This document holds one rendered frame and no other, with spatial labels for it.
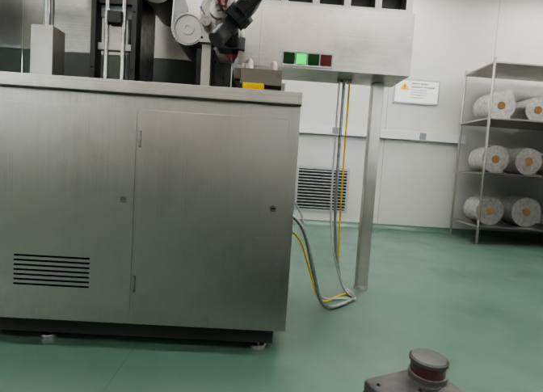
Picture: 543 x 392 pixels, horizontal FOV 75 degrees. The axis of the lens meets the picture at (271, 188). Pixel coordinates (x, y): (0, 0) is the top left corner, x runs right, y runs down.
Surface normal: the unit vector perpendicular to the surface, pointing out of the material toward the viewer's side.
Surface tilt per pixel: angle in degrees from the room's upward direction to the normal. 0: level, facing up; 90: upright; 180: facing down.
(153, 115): 90
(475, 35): 90
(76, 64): 90
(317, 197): 90
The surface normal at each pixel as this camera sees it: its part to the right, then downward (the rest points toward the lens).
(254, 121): 0.02, 0.07
